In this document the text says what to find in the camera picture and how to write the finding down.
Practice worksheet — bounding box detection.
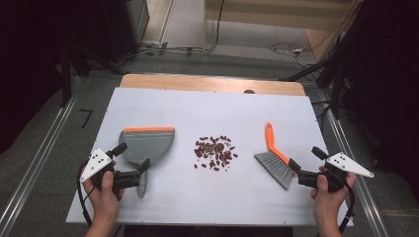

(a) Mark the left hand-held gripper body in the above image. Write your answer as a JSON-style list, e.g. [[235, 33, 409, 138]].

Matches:
[[79, 147, 143, 201]]

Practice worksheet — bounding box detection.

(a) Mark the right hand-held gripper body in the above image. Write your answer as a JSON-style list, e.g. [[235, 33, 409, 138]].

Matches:
[[297, 151, 376, 195]]

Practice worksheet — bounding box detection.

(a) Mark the orange brush with grey bristles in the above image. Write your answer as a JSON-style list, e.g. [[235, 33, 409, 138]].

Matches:
[[253, 121, 296, 192]]

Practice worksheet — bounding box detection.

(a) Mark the grey dustpan with orange edge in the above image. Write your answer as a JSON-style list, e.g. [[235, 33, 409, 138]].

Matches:
[[118, 126, 176, 199]]

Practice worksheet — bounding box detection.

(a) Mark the pile of red beans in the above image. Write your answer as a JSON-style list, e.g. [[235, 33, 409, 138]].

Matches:
[[193, 134, 239, 172]]

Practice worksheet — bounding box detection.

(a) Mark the person's left hand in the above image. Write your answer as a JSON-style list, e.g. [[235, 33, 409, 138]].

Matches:
[[81, 170, 126, 229]]

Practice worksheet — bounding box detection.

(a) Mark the person's right hand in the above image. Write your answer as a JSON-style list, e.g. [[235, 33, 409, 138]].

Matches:
[[309, 165, 358, 229]]

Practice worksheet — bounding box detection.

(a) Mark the black stand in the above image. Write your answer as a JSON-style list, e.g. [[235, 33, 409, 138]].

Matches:
[[279, 33, 347, 120], [58, 42, 129, 108]]

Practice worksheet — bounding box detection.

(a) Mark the wooden table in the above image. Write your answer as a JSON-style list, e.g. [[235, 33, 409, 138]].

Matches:
[[119, 73, 307, 97]]

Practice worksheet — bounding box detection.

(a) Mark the dark curtain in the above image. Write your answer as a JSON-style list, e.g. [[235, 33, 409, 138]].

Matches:
[[324, 0, 419, 201], [0, 0, 139, 156]]

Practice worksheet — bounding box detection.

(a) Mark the grey power strip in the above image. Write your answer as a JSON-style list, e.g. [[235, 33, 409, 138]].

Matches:
[[140, 39, 170, 56]]

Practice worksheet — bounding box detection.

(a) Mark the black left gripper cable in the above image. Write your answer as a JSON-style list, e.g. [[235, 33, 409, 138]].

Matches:
[[76, 160, 97, 229]]

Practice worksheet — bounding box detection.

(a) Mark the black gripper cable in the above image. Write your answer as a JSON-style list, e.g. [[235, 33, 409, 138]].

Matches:
[[76, 160, 97, 229], [337, 177, 357, 235]]

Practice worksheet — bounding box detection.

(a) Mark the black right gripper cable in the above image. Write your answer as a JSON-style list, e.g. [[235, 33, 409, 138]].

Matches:
[[337, 177, 357, 235]]

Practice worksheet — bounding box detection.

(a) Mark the metal floor rail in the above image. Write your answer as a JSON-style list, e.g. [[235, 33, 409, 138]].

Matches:
[[319, 95, 391, 237], [0, 76, 83, 237]]

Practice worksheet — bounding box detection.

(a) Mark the white floor cable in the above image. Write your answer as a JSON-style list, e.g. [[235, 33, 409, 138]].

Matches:
[[270, 40, 310, 67]]

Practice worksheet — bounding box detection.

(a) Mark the black hanging cable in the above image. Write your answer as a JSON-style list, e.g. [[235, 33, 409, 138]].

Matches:
[[184, 0, 226, 55]]

